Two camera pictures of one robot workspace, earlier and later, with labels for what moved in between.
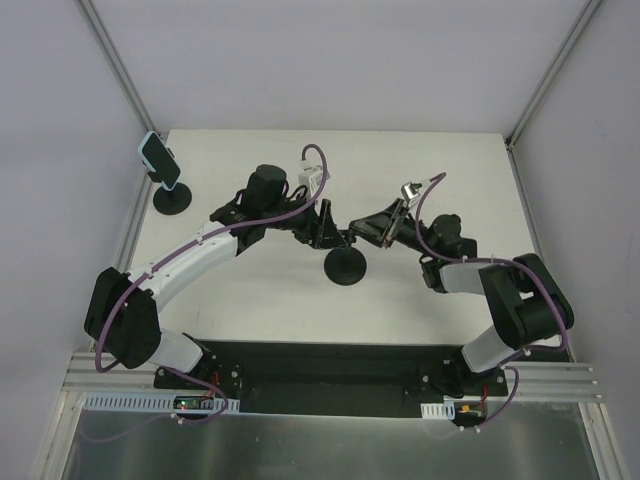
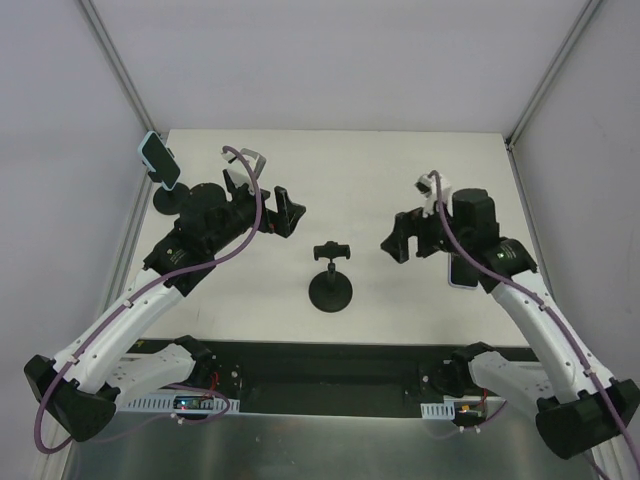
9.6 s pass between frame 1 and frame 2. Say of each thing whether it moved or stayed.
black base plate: stayed
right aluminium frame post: stayed
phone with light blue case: stayed
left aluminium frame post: stayed
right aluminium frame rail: stayed
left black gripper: moved
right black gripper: moved
